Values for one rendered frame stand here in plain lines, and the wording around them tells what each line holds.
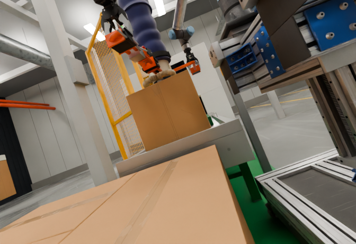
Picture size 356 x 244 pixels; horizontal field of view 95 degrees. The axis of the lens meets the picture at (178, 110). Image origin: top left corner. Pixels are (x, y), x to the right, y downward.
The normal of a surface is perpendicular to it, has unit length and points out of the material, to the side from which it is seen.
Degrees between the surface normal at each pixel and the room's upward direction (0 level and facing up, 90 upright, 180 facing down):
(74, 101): 90
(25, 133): 90
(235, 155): 90
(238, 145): 90
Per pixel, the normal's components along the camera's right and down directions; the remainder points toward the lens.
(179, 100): -0.17, 0.00
